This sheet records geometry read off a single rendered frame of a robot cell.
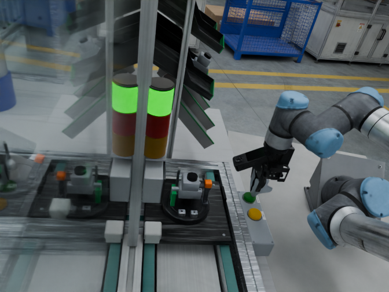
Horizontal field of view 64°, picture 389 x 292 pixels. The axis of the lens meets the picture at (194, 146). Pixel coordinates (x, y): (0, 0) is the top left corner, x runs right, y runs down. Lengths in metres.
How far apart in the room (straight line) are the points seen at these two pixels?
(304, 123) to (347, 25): 5.40
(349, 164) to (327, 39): 4.83
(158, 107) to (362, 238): 0.59
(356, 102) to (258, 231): 0.44
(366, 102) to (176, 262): 0.62
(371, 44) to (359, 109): 5.87
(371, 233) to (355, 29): 5.58
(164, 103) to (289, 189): 0.85
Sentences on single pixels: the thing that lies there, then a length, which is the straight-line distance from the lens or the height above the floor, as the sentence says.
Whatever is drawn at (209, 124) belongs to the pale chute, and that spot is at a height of 1.02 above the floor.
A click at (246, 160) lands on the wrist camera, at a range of 0.90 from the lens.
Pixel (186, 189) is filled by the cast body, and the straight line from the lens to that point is 0.86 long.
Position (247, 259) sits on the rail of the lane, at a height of 0.95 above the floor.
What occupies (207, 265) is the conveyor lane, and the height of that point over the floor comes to 0.92.
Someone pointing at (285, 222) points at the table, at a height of 0.86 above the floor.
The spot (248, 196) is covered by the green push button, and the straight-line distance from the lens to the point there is 1.02.
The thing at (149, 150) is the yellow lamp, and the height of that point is 1.28.
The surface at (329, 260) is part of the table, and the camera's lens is 1.13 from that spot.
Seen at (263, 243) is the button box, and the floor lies 0.96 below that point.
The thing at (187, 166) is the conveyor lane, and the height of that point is 0.96.
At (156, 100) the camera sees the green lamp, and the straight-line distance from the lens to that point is 0.55.
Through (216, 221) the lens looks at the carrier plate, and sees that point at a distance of 0.92.
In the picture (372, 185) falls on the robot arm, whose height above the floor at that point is 1.13.
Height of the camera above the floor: 1.65
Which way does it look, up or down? 35 degrees down
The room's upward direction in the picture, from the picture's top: 11 degrees clockwise
